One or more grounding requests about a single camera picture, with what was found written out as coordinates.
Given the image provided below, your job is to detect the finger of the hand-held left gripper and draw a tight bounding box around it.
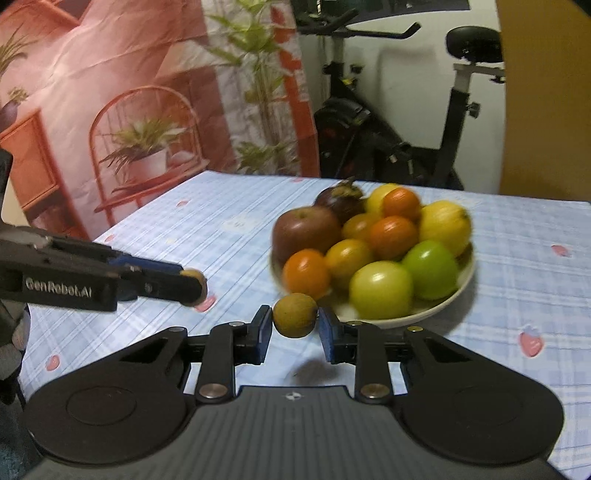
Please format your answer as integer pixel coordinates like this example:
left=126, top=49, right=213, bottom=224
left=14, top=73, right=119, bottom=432
left=119, top=269, right=204, bottom=306
left=108, top=255, right=183, bottom=273

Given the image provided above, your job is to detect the yellow-orange mandarin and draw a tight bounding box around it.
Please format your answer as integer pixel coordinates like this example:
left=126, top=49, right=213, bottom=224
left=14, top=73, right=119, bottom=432
left=324, top=239, right=375, bottom=289
left=342, top=212, right=382, bottom=243

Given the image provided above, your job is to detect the yellow-green apple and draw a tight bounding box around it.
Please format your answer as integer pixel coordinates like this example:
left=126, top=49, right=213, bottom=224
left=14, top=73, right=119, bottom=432
left=348, top=261, right=414, bottom=320

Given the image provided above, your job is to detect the dark purple mangosteen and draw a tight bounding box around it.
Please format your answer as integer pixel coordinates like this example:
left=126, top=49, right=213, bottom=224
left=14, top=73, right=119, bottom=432
left=315, top=178, right=368, bottom=222

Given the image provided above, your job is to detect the red apple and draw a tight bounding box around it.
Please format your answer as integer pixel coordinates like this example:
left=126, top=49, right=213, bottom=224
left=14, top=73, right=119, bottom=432
left=271, top=206, right=343, bottom=265

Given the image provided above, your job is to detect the beige round plate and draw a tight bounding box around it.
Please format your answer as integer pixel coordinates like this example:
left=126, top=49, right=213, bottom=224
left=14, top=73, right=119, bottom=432
left=270, top=240, right=476, bottom=329

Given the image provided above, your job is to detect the printed backdrop cloth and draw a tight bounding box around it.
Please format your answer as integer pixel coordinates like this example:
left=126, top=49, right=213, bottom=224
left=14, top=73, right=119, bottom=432
left=0, top=0, right=321, bottom=241

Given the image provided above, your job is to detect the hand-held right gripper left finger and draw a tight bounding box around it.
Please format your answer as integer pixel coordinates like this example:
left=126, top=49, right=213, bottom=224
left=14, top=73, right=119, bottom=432
left=117, top=305, right=274, bottom=402

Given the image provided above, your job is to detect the black exercise bike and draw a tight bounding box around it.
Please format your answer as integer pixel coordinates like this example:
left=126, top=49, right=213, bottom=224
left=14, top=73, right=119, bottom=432
left=291, top=0, right=506, bottom=190

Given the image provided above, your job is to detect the green apple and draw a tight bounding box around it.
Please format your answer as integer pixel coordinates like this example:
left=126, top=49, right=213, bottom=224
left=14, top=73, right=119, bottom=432
left=401, top=240, right=460, bottom=301

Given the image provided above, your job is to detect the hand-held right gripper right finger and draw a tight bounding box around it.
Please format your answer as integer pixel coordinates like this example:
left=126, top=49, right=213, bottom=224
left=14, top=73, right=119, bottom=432
left=318, top=305, right=478, bottom=403

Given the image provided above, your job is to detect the yellow lemon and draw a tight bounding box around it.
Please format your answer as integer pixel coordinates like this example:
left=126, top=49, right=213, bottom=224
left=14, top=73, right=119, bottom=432
left=418, top=200, right=472, bottom=258
left=365, top=183, right=402, bottom=217

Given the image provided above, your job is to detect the wooden door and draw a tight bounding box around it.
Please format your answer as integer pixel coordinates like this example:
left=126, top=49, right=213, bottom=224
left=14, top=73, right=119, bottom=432
left=496, top=0, right=591, bottom=204

